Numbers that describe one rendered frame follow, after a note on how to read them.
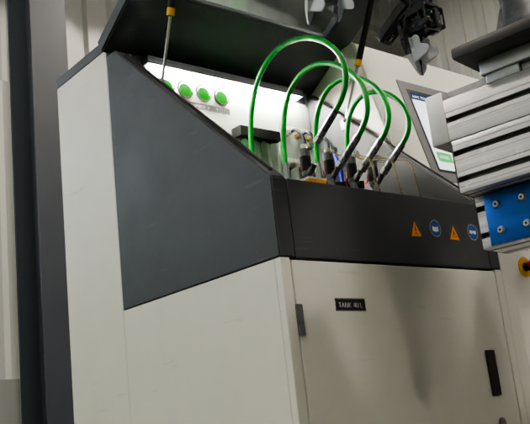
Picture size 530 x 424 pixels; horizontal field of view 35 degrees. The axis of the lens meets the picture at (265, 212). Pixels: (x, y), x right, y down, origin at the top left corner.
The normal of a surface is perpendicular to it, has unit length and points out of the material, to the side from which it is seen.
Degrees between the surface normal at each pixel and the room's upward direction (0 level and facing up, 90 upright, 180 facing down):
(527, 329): 90
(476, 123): 90
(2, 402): 90
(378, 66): 76
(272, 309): 90
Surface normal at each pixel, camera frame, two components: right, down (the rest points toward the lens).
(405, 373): 0.63, -0.26
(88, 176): -0.77, -0.08
